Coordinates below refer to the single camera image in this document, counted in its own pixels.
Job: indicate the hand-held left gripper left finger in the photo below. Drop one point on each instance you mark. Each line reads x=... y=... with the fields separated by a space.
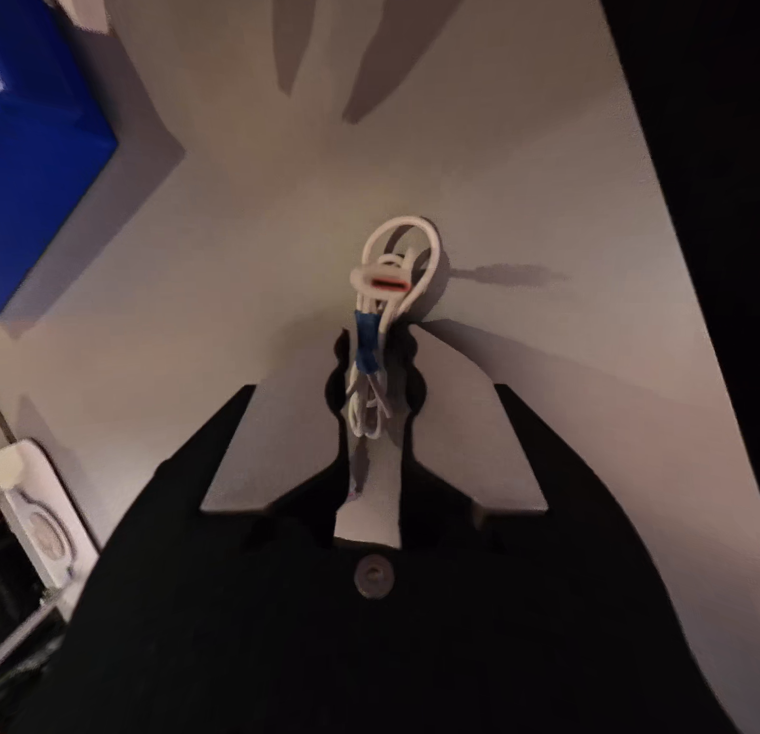
x=279 y=443

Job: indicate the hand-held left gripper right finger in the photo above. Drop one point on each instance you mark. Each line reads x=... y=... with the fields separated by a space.
x=469 y=443

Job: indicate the grey desk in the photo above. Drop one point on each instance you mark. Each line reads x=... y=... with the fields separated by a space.
x=249 y=259

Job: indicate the wooden black book stand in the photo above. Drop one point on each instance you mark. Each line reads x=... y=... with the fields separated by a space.
x=35 y=508

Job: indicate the blue plastic bin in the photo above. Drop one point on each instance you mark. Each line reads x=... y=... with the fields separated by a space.
x=41 y=152

